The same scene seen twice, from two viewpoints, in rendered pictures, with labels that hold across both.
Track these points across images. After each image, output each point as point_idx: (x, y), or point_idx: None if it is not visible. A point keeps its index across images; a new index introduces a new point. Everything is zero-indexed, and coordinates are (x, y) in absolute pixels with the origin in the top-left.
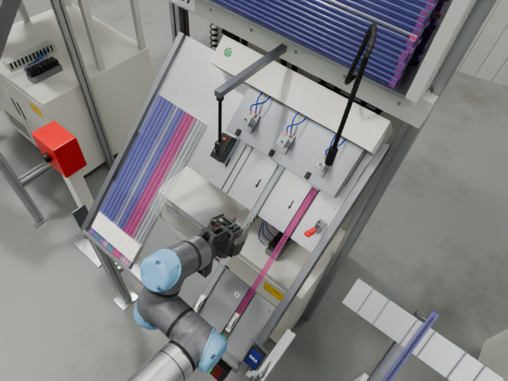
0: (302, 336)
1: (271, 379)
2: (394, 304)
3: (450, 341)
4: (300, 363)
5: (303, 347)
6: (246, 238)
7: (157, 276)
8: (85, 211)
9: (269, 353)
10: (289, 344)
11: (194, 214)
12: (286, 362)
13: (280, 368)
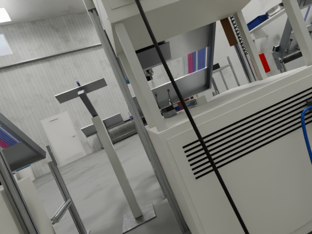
0: (174, 224)
1: (166, 205)
2: (90, 82)
3: (71, 89)
4: (162, 219)
5: (168, 223)
6: (146, 74)
7: None
8: (213, 81)
9: (127, 107)
10: (153, 168)
11: (208, 98)
12: (168, 213)
13: (168, 210)
